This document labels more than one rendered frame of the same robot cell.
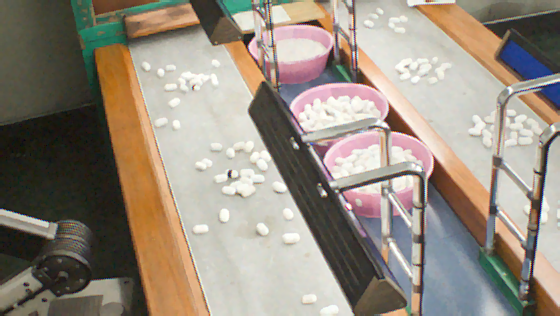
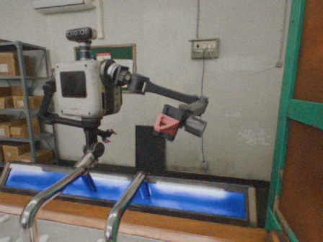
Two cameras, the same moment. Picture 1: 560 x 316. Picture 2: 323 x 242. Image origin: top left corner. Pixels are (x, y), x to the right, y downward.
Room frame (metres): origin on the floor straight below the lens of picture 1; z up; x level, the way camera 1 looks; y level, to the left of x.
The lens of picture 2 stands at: (2.31, -0.20, 1.31)
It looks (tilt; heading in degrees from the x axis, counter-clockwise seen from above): 11 degrees down; 114
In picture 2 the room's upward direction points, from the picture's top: straight up
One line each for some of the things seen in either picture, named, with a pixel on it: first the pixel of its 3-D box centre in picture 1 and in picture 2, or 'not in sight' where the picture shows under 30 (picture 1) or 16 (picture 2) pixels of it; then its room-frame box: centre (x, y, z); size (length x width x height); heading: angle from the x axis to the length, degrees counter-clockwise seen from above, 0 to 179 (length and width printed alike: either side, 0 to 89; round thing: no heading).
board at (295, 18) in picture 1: (272, 17); not in sight; (2.48, -0.06, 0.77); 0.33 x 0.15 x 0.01; 102
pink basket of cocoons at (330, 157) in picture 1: (378, 176); not in sight; (1.56, -0.25, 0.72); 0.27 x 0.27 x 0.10
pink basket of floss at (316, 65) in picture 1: (292, 56); not in sight; (2.26, -0.11, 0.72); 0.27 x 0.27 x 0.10
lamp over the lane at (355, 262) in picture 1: (313, 178); not in sight; (1.09, -0.07, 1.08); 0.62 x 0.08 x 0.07; 12
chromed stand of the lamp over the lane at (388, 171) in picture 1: (362, 248); not in sight; (1.10, -0.15, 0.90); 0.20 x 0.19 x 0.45; 12
